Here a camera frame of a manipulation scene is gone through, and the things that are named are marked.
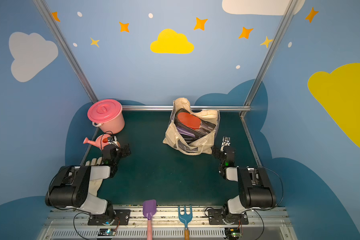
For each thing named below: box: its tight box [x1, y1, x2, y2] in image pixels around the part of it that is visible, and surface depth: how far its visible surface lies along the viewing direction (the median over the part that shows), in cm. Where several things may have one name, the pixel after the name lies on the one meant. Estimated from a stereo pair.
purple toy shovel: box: [142, 199, 157, 240], surface depth 77 cm
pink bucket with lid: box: [87, 99, 125, 135], surface depth 98 cm
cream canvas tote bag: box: [162, 97, 221, 155], surface depth 88 cm
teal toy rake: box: [178, 205, 193, 240], surface depth 75 cm
